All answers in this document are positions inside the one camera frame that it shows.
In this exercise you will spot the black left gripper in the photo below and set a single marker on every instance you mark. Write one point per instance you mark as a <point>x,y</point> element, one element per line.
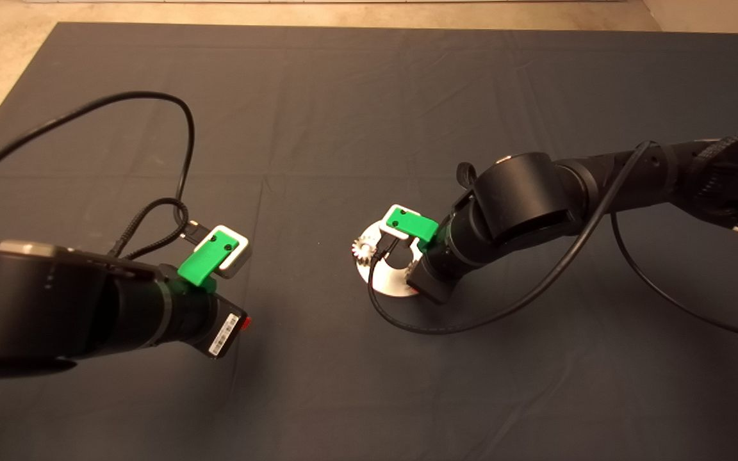
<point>196,317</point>

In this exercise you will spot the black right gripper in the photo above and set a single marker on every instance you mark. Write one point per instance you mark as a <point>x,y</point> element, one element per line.
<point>439,269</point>

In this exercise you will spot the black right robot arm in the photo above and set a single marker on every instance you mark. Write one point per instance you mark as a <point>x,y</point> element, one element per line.
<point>599,186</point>

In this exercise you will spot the round metal carrier plate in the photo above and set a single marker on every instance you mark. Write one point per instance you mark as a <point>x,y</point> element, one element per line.
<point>385,282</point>

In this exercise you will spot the dark grey table cloth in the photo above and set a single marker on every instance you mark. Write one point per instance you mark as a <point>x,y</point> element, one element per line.
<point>407,96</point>

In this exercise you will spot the green right camera mount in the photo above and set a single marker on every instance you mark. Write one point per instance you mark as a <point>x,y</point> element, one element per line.
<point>417,224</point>

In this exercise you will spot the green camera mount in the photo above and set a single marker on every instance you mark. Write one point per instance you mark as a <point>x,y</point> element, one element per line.
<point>417,224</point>
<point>205,262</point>

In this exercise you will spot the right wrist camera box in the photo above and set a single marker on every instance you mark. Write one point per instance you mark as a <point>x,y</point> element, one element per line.
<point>389,227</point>

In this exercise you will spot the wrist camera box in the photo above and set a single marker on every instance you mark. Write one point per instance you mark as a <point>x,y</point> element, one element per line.
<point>389,227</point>
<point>237,256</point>

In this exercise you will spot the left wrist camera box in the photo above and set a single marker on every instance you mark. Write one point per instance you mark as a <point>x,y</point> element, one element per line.
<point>237,256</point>

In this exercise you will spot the green left camera mount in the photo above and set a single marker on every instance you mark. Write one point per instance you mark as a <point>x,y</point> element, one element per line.
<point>205,262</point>

